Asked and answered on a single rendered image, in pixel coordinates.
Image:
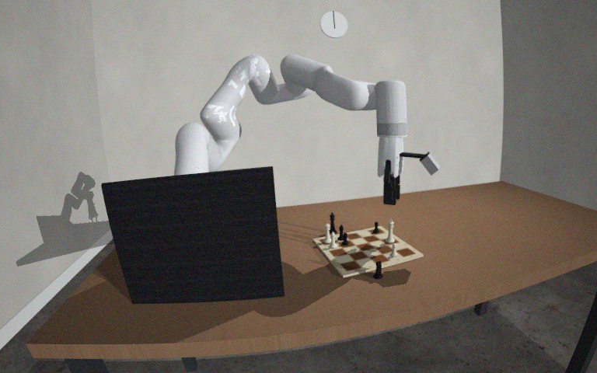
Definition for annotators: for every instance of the brown and cream chessboard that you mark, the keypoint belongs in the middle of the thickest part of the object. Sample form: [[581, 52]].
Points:
[[365, 248]]

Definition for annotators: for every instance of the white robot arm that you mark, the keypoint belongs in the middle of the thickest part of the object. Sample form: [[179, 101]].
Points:
[[199, 152]]

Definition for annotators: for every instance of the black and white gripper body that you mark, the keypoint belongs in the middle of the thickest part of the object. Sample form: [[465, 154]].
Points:
[[390, 147]]

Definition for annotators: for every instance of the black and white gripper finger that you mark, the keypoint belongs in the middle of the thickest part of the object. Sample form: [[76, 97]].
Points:
[[397, 187], [389, 191]]

